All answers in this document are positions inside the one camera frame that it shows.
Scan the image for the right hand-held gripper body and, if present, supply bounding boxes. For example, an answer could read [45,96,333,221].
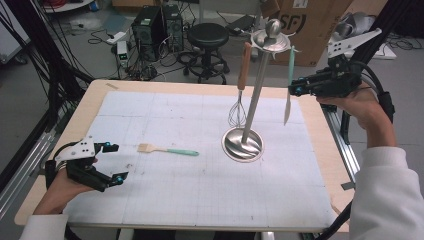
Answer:
[312,28,383,99]

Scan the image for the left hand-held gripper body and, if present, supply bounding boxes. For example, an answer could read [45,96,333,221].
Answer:
[54,135,116,193]

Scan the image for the wooden spatula with mint handle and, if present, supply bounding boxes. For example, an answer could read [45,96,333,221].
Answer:
[283,45,297,127]

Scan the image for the steel utensil stand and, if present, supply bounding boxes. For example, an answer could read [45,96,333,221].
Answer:
[221,18,301,164]

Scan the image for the whisk with wooden handle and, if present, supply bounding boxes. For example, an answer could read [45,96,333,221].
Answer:
[227,41,253,129]

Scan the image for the wooden spatula teal handle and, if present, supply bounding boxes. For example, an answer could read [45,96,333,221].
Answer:
[137,143,200,157]

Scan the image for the person's right hand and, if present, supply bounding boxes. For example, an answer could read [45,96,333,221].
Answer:
[315,84,392,135]

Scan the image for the person's left hand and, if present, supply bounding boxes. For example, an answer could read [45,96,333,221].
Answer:
[40,167,95,210]

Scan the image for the large cardboard box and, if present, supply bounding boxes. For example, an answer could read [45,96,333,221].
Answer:
[263,0,354,68]

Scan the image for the white flat board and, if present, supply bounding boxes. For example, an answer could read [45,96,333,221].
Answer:
[349,41,398,60]

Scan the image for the grey crumpled bag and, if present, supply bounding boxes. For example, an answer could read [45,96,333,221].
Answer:
[334,11,376,38]

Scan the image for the white grid mat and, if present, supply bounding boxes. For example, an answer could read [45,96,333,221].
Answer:
[63,90,338,229]

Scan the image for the black flat device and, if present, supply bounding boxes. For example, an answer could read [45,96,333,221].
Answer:
[226,14,256,36]

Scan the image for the small white device green display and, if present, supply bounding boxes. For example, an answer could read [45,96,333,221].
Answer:
[116,40,129,68]

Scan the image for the black round stool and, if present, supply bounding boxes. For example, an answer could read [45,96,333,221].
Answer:
[175,22,232,85]

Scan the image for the white power strip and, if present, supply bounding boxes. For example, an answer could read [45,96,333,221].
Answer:
[105,31,128,45]

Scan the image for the large black computer tower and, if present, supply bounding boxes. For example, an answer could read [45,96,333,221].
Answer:
[131,5,168,63]

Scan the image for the white panel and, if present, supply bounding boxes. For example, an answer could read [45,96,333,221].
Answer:
[0,6,31,64]

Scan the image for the narrow black computer tower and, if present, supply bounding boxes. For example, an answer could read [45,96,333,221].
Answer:
[162,3,185,53]

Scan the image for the white round table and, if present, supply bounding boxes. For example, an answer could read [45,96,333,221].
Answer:
[43,0,94,14]

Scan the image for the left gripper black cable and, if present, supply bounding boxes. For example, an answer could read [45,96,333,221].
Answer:
[44,141,79,190]

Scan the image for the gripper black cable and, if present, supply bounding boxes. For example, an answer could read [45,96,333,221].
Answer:
[314,60,397,240]
[44,141,79,190]

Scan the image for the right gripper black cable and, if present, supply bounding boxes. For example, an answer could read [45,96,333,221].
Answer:
[314,60,397,240]

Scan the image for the aluminium rail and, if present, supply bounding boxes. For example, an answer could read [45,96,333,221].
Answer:
[321,104,363,188]
[0,129,56,221]

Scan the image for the black floor cables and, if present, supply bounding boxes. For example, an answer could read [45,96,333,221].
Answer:
[126,59,188,82]

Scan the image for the black frame strut with cables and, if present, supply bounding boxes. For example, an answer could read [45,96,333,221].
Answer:
[0,0,94,134]

